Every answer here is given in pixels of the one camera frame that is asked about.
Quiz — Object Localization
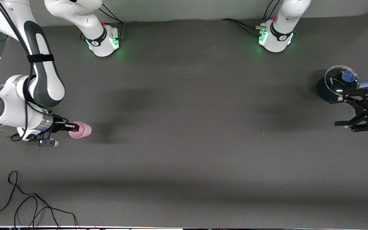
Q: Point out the pink plastic cup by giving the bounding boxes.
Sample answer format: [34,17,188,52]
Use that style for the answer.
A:
[68,121,92,139]

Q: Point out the glass lid blue knob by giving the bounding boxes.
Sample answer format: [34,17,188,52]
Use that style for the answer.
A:
[325,65,361,96]

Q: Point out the dark blue saucepan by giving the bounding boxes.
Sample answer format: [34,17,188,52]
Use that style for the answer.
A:
[317,65,368,103]

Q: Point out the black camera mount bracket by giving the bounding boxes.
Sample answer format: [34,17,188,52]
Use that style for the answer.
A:
[27,137,52,147]

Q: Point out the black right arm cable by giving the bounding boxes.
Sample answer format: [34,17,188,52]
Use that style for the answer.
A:
[0,0,33,142]

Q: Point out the thin black loose cable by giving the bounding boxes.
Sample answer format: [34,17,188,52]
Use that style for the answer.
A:
[0,170,78,228]

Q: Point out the black right base cable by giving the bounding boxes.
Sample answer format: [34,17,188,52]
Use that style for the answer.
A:
[100,2,126,41]

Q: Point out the black base cable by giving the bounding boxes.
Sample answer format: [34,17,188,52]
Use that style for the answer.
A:
[100,2,126,41]
[221,18,264,36]

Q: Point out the black left base cable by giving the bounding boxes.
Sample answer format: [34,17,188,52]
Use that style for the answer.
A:
[221,18,264,36]

